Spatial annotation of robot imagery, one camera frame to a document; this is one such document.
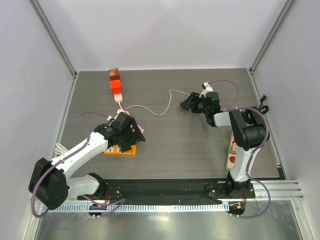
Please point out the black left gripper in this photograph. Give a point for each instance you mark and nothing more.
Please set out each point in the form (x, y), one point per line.
(136, 136)

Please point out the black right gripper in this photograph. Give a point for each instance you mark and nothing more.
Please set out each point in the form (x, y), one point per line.
(194, 103)

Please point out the orange power strip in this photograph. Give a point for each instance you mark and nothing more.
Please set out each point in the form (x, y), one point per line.
(115, 151)

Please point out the pink brown plug adapter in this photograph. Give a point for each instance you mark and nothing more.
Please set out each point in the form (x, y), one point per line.
(233, 148)

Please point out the beige power strip red sockets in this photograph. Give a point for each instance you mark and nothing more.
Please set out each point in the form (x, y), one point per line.
(231, 158)

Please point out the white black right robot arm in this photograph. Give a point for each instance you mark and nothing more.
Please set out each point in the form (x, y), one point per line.
(250, 132)

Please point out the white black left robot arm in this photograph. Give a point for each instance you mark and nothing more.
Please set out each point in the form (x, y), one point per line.
(52, 181)

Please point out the red orange block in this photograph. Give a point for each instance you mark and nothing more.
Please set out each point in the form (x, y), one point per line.
(116, 87)

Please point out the brown wooden block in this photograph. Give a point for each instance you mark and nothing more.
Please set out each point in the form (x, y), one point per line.
(114, 74)

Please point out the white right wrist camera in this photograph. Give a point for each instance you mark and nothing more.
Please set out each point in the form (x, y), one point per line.
(206, 88)

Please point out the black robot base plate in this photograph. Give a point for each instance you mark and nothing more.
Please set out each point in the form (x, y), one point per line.
(173, 192)

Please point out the white slotted cable duct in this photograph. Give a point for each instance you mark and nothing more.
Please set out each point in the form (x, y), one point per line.
(86, 207)

